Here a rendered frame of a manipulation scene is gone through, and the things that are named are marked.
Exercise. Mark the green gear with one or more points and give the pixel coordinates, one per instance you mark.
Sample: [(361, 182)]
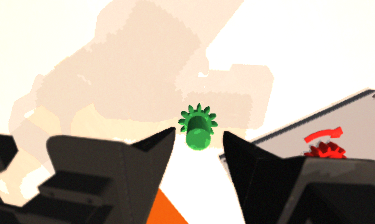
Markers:
[(198, 125)]

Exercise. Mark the red gear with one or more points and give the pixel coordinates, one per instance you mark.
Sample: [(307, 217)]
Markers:
[(329, 150)]

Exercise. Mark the red curved arrow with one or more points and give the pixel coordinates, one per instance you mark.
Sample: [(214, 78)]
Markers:
[(334, 134)]

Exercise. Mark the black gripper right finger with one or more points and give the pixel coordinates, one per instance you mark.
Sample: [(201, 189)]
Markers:
[(268, 186)]

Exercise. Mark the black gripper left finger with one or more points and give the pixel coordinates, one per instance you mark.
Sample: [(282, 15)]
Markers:
[(136, 168)]

